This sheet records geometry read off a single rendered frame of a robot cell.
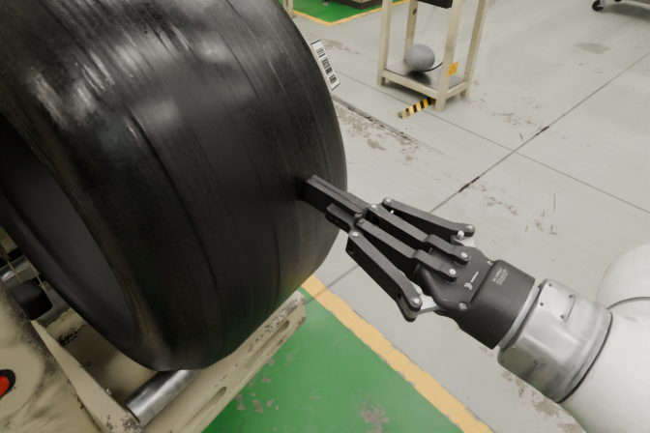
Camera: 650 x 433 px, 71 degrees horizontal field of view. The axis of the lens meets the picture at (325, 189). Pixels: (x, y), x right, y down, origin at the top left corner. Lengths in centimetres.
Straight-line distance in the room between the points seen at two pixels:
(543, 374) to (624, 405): 5
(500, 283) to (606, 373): 10
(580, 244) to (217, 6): 222
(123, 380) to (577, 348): 74
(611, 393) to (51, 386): 62
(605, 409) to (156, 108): 42
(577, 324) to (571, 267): 195
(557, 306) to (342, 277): 167
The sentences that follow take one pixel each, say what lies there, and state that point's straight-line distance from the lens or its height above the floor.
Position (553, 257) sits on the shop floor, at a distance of 238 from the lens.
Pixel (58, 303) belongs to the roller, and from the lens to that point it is 94.
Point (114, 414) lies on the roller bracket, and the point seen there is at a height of 95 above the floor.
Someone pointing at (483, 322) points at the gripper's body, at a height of 123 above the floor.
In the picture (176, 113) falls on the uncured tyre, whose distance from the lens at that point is 41.
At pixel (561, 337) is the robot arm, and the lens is 42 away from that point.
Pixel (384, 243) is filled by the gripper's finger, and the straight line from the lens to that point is 44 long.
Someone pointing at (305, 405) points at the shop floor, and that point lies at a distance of 174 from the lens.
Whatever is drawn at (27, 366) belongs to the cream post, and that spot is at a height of 105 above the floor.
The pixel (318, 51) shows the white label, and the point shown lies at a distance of 55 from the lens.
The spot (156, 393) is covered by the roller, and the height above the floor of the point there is 92.
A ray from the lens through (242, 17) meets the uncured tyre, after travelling 49.
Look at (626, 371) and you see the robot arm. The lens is 42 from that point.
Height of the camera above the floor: 156
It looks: 39 degrees down
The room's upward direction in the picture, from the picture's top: straight up
